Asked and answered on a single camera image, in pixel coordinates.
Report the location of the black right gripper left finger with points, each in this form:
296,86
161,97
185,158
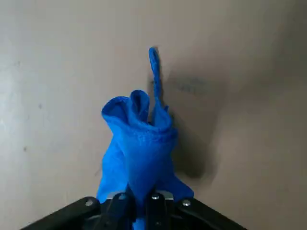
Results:
72,215

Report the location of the blue dishcloth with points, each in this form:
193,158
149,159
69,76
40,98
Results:
144,155

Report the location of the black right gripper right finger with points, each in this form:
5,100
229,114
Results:
192,215

